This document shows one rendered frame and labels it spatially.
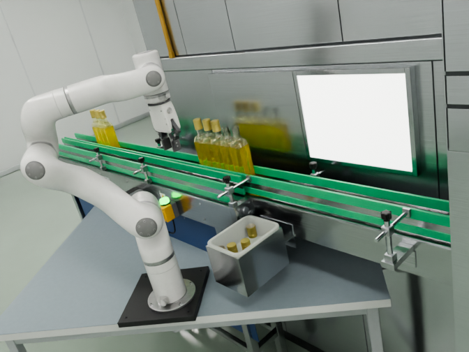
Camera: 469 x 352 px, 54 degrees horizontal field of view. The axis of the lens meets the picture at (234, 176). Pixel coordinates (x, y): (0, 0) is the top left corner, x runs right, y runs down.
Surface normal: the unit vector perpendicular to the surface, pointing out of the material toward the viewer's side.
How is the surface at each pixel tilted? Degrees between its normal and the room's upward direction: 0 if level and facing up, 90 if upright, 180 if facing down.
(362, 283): 0
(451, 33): 90
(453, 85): 90
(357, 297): 0
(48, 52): 90
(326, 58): 90
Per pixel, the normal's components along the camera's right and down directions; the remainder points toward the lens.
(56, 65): 0.67, 0.15
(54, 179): 0.71, 0.54
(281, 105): -0.71, 0.41
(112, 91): -0.51, 0.48
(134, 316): -0.22, -0.89
